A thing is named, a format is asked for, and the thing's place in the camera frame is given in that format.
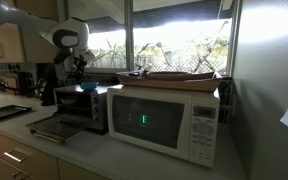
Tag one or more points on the toaster oven glass door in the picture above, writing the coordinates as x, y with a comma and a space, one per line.
57, 126

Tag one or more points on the silver toaster oven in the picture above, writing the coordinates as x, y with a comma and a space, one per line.
95, 110

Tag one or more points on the wooden serving tray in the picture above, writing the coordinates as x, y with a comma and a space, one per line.
170, 85

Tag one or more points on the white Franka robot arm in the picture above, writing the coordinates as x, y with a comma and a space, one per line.
34, 23

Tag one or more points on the blue bowl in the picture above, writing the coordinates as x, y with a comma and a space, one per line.
89, 86

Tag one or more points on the shallow wooden bowl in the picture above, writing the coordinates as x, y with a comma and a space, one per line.
177, 75

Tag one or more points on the white microwave oven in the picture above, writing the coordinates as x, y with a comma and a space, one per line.
157, 120

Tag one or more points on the wooden upper cabinet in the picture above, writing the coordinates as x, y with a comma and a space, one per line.
27, 43

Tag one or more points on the window frame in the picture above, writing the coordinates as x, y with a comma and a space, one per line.
129, 33

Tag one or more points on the wooden base cabinet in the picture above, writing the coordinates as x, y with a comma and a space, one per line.
34, 160

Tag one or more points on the black baking tray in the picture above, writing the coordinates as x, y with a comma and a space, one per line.
5, 111

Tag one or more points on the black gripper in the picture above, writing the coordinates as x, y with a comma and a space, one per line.
80, 63

